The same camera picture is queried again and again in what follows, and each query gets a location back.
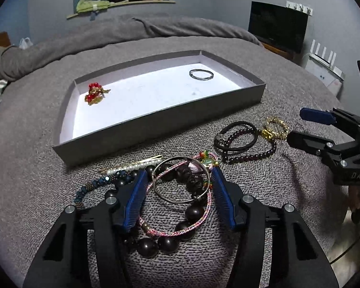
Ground white router with antennas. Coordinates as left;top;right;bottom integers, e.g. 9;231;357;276
306;40;345;80

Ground red bead gold ornament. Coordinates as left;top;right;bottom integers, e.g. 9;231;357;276
84;82;111;106

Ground dark red bead bracelet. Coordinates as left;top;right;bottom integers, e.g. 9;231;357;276
221;127;278;164

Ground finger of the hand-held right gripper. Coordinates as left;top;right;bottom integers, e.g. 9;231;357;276
286;130;340;166
299;107;360;140

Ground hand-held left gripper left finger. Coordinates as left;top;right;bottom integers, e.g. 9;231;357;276
22;169;149;288

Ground pearl hair pin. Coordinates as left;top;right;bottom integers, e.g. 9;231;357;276
97;155;163;175

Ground large dark wooden bead bracelet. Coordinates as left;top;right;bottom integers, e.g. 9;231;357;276
103;163;212;258

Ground green cloth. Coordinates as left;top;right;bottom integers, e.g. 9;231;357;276
76;0;111;13

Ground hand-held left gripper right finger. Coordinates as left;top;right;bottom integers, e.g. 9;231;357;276
211;166;341;288

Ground gold bracelet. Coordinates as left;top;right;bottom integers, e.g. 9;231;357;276
260;116;290;141

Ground pink woven cord bracelet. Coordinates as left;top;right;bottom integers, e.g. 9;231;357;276
138;153;219;237

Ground wooden window shelf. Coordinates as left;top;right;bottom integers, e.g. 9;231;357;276
66;0;176;20

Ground blue bead bracelet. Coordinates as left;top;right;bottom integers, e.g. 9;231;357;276
73;169;138;209

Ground grey cardboard box tray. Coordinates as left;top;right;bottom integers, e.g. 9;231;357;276
52;49;266;168

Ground jade charm cord bracelet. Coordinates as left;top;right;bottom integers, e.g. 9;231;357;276
192;151;220;171

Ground white wall hooks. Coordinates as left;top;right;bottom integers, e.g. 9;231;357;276
286;0;314;15

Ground wooden television stand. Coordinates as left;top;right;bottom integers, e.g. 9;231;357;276
261;42;297;62

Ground black flat screen television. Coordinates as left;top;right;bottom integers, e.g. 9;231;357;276
247;1;309;53

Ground black hair tie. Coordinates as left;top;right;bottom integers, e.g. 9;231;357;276
214;121;258;152

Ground thin silver ring bangle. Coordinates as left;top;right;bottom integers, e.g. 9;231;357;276
189;69;214;81

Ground person's right hand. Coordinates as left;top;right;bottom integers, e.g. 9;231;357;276
348;184;360;216

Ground silver wire bangle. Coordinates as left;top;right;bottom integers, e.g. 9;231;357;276
152;156;213;204

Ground grey rolled duvet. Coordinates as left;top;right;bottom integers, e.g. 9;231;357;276
0;15;264;81

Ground person's right forearm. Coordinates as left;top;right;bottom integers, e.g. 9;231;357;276
327;213;360;276

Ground grey knitted bedspread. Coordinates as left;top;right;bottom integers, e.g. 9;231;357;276
0;36;360;288

